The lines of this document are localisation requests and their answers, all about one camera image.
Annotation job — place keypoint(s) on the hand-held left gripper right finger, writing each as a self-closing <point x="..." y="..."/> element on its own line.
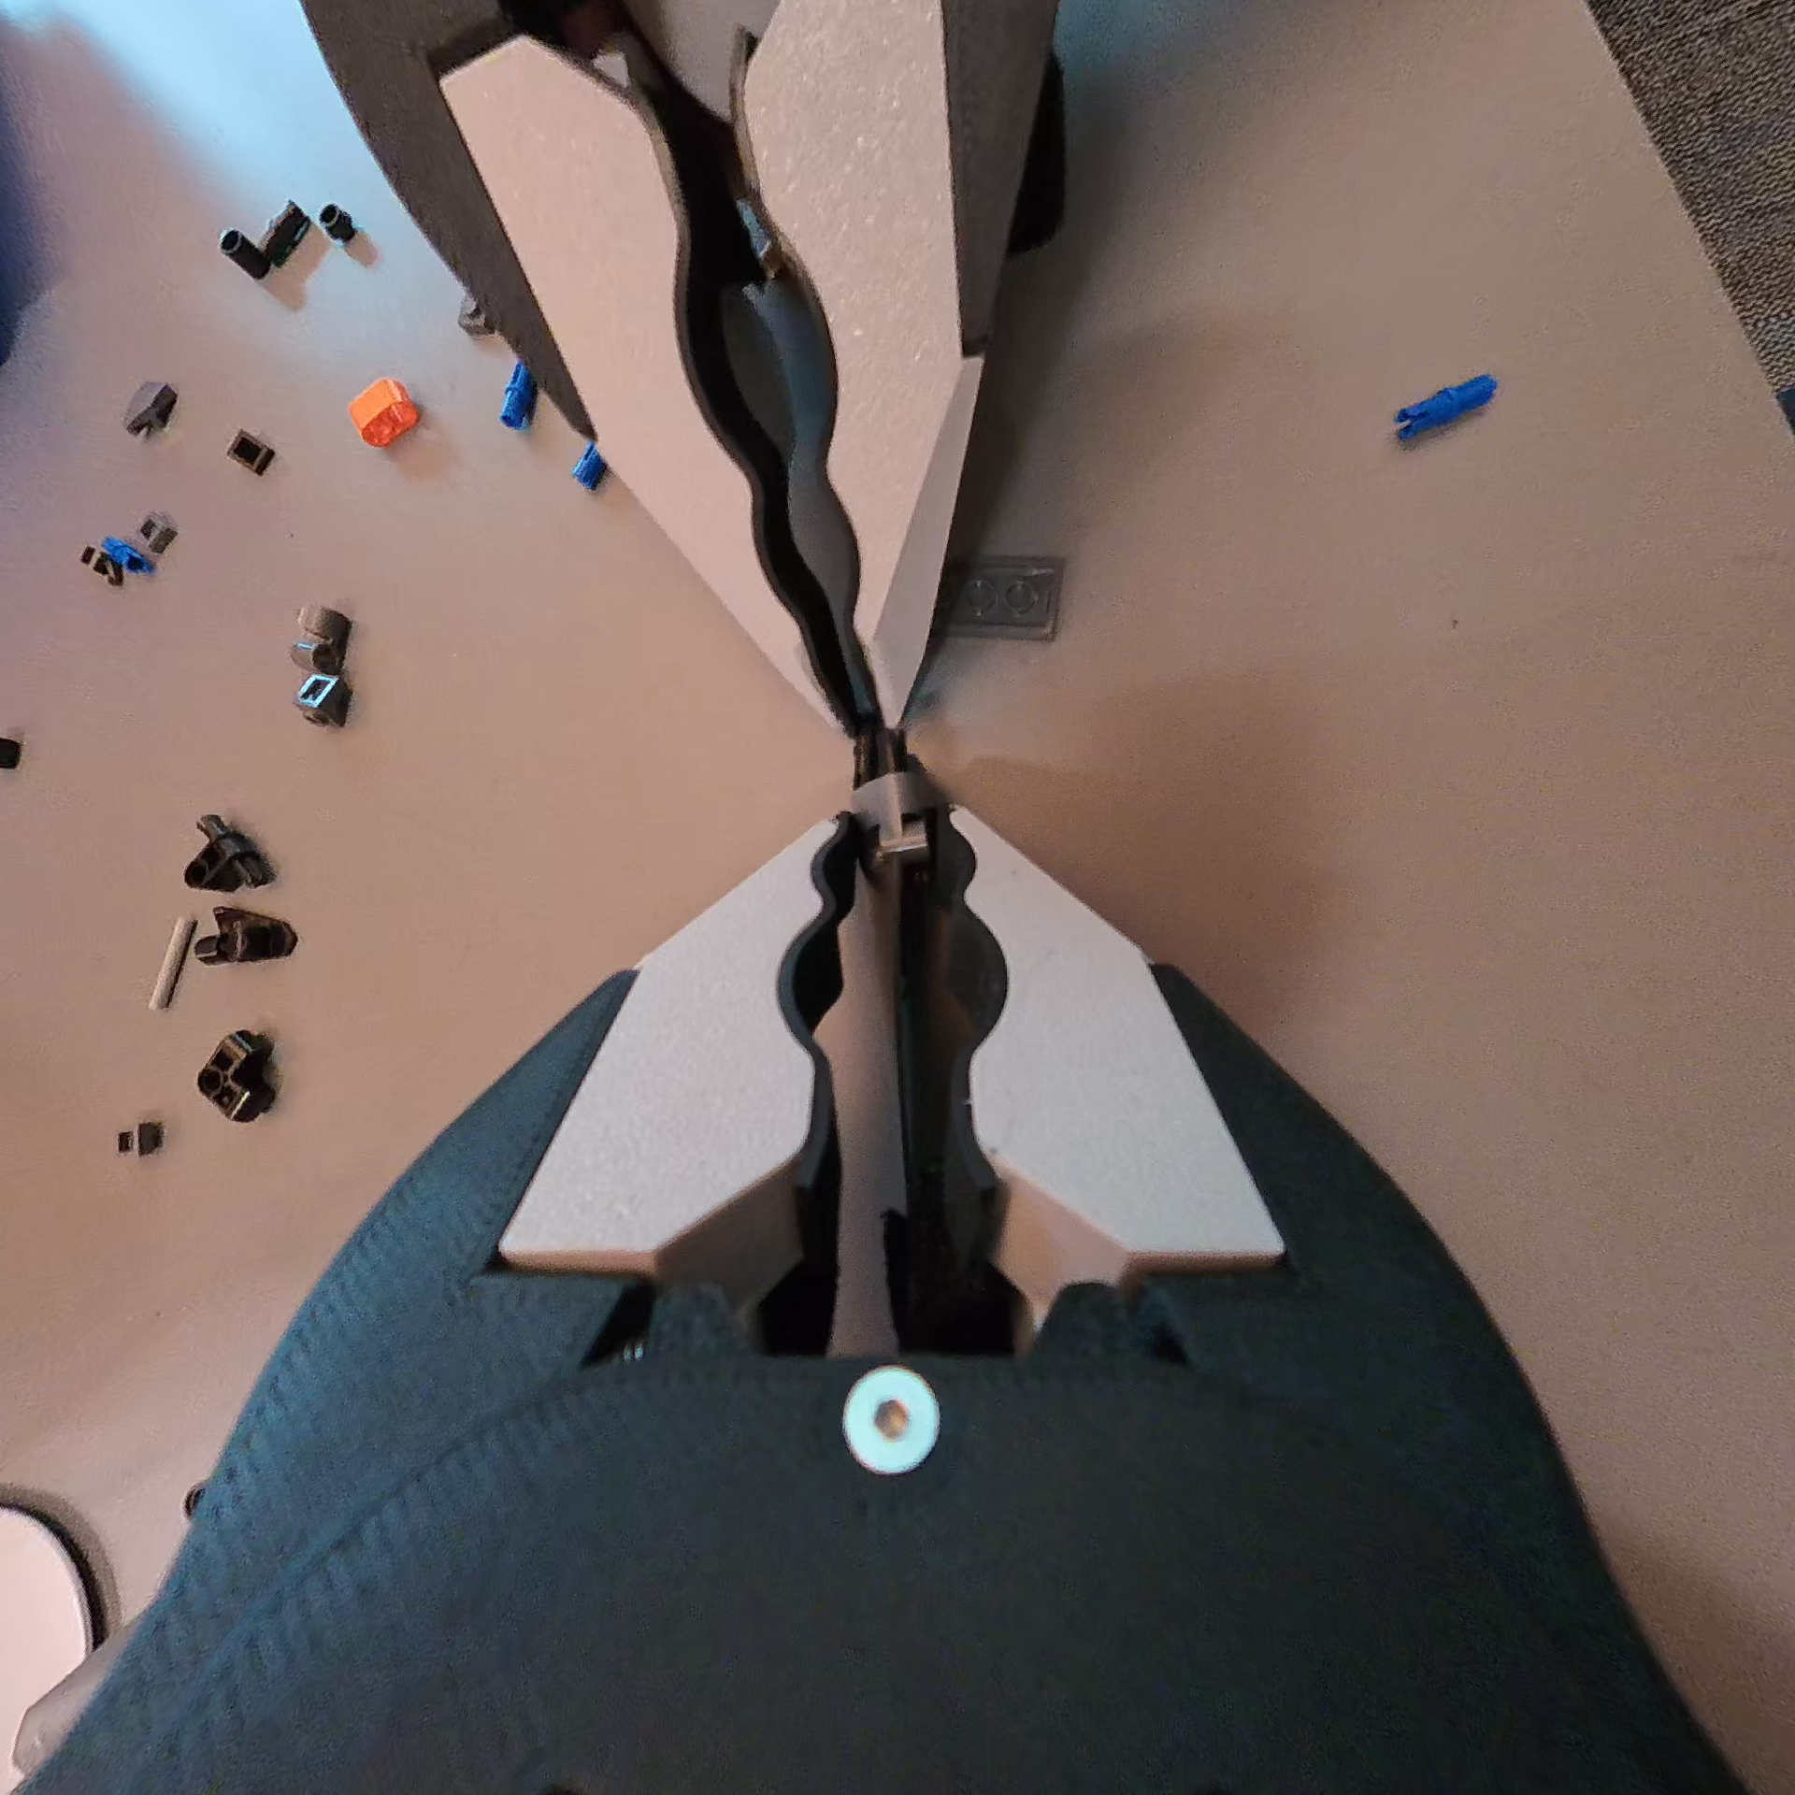
<point x="1122" y="1122"/>

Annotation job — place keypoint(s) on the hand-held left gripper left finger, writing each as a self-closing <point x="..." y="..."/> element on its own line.
<point x="673" y="1109"/>

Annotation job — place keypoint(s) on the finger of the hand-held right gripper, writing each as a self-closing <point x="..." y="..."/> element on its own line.
<point x="884" y="253"/>
<point x="589" y="280"/>

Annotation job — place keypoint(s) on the blue lego pin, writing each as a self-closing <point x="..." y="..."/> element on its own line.
<point x="521" y="396"/>
<point x="589" y="463"/>
<point x="128" y="554"/>
<point x="1446" y="407"/>

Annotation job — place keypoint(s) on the black lego pin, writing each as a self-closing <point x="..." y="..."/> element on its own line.
<point x="884" y="759"/>

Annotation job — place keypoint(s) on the small dark lego piece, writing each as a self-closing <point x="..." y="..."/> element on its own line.
<point x="478" y="318"/>

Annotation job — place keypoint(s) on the orange lego piece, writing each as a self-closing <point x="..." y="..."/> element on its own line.
<point x="386" y="415"/>

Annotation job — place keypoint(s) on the small black square lego piece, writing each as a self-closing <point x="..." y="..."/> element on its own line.
<point x="251" y="450"/>

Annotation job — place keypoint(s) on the grey lego plate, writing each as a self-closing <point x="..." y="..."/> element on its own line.
<point x="1018" y="597"/>

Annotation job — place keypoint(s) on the grey lego slope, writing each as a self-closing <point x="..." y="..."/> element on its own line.
<point x="152" y="407"/>

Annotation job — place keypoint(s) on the black lego connector block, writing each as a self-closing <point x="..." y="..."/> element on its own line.
<point x="239" y="1077"/>

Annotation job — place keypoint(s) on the black curved lego piece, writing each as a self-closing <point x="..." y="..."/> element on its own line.
<point x="247" y="938"/>

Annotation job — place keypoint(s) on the black T-shaped lego connector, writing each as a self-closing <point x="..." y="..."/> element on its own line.
<point x="224" y="856"/>

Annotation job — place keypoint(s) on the light grey lego axle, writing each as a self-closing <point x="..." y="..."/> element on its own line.
<point x="172" y="962"/>

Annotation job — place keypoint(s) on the white book stand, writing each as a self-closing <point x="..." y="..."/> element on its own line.
<point x="36" y="1614"/>

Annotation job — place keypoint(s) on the dark grey lego bracket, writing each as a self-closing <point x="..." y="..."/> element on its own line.
<point x="323" y="698"/>

